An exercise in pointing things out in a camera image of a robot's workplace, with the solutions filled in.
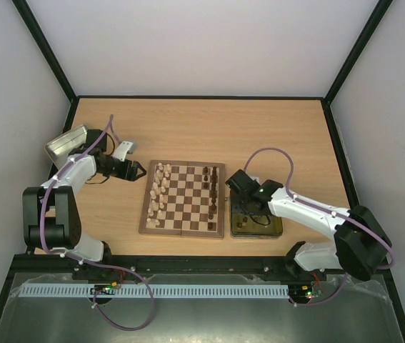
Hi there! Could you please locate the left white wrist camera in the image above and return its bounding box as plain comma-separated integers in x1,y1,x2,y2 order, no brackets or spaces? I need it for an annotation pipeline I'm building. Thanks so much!
112,141,137,161

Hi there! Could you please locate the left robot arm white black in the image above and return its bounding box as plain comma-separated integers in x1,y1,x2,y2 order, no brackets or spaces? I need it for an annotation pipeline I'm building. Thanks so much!
22,125,146,264

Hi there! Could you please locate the wooden chess board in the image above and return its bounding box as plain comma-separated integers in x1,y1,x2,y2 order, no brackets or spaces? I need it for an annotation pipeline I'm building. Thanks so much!
139,160,226,239

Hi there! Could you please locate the black aluminium frame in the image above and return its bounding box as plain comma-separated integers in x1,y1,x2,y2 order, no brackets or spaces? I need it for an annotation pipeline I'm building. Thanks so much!
0,0,405,341

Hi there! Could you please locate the white slotted cable duct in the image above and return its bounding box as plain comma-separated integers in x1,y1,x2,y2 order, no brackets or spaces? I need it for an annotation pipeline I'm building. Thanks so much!
19,283,289,299

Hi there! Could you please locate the silver tin lid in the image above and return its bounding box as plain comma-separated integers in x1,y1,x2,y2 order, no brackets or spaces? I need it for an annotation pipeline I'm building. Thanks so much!
44,124,88,169

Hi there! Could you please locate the gold tin box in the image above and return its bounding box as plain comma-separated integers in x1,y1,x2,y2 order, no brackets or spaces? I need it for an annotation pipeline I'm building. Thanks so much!
229,190,284,239

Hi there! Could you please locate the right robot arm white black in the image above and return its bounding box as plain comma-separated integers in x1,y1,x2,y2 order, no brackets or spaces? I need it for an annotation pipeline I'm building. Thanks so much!
226,169,392,281

